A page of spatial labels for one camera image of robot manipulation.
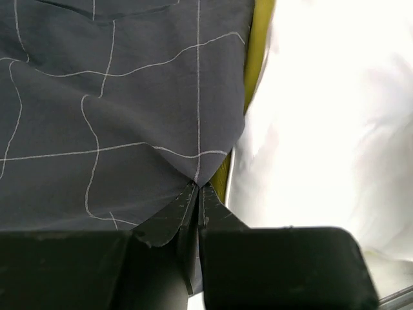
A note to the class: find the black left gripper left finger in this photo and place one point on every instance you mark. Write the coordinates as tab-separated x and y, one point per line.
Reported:
149	267

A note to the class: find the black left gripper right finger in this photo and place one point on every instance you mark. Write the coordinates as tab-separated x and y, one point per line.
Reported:
286	268

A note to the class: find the white pillow with yellow piping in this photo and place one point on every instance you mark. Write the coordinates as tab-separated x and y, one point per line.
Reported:
328	133

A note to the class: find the dark grey checked pillowcase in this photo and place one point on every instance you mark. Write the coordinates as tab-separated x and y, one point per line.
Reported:
110	108

